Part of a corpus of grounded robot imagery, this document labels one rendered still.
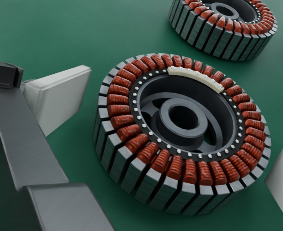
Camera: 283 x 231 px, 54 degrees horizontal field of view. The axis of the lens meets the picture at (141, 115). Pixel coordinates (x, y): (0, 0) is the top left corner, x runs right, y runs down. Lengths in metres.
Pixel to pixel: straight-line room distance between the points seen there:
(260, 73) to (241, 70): 0.02
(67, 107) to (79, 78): 0.02
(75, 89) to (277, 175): 0.13
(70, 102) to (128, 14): 0.17
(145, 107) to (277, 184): 0.09
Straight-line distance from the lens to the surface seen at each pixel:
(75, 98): 0.17
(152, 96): 0.20
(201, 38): 0.28
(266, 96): 0.29
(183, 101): 0.19
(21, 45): 0.25
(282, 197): 0.18
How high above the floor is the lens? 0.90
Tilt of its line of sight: 47 degrees down
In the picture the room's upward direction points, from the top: 21 degrees clockwise
